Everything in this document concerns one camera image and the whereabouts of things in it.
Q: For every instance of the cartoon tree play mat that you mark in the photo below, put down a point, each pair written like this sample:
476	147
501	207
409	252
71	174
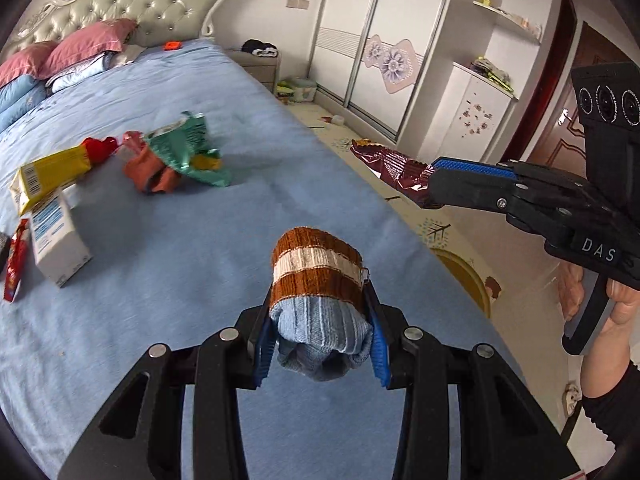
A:
497	264

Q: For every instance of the brown striped blue sock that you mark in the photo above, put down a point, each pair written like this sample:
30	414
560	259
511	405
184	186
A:
316	304

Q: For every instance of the white sliding wardrobe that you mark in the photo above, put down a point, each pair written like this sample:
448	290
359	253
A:
368	56

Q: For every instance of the black white clothes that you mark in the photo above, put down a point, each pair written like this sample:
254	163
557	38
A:
260	49

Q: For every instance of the grey bedside table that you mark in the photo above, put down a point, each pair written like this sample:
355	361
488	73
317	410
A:
264	70

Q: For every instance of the person's right hand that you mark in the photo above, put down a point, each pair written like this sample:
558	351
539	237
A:
617	309

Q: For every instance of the small white cup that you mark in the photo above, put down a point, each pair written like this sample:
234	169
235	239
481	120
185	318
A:
338	120

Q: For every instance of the right forearm black sleeve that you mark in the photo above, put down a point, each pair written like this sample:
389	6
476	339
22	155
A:
610	387

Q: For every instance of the left pink pillow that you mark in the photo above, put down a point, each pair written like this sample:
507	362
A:
26	62

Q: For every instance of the green snack bag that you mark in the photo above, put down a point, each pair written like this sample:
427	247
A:
184	146

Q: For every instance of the white corner shelf cabinet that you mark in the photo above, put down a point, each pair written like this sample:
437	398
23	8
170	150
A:
485	55

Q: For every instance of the blue bed sheet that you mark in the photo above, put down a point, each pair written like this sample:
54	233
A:
176	268

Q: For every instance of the right pink pillow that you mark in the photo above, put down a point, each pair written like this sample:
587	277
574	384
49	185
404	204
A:
85	43

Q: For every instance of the light blue folded quilt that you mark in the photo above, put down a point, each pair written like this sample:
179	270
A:
19	97

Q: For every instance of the small orange object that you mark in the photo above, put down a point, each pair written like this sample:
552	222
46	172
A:
172	45

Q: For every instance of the pink pillow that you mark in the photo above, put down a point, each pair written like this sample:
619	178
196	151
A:
85	43
26	62

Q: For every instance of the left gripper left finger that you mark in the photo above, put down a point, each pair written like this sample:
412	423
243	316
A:
263	339

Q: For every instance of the dark red snack bag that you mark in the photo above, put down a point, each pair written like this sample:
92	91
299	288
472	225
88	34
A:
402	173

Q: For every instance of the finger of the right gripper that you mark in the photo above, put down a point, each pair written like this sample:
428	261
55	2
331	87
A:
459	183

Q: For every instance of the red sock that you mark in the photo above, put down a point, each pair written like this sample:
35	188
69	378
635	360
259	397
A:
98	151

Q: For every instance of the tufted green headboard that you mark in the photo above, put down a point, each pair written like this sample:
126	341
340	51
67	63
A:
158	21

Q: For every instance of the red white plastic wrapper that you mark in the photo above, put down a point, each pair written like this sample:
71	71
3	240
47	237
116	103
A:
133	141

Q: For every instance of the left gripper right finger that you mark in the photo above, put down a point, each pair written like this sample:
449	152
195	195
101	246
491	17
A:
380	350

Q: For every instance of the patterned blue white pillow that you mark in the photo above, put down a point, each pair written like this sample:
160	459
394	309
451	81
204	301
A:
99	64

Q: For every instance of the yellow carton box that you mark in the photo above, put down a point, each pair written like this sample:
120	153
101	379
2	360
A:
38	179

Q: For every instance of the red white snack wrapper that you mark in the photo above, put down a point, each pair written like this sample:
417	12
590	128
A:
16	260

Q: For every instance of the green white storage box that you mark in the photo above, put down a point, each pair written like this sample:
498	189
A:
304	89

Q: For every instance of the white blue carton box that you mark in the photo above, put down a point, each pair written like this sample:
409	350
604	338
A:
59	251

